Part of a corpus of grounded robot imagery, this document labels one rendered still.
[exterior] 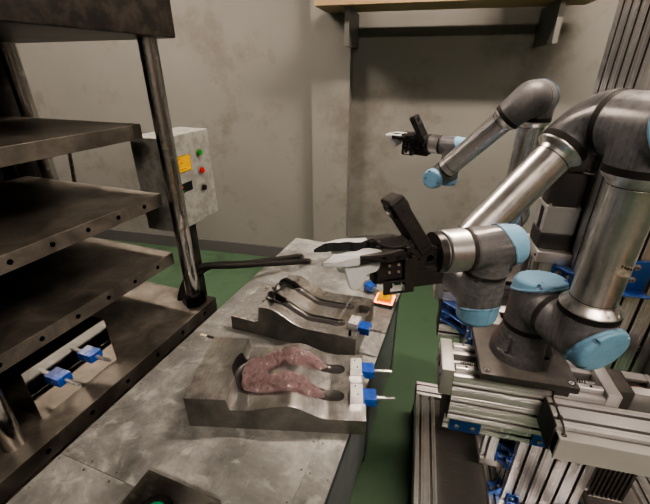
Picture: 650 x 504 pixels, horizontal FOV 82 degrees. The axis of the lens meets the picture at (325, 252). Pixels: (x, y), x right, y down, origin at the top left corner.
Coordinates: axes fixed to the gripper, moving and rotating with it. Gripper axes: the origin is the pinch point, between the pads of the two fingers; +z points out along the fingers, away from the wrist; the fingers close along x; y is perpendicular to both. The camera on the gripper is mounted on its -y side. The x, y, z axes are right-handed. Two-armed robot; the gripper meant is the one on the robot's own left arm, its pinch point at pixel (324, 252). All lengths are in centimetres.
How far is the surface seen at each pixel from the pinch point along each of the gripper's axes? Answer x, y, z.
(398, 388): 118, 131, -66
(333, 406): 30, 56, -7
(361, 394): 29, 54, -15
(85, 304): 67, 32, 65
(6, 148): 58, -16, 69
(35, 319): 62, 33, 77
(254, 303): 86, 48, 12
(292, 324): 64, 48, 0
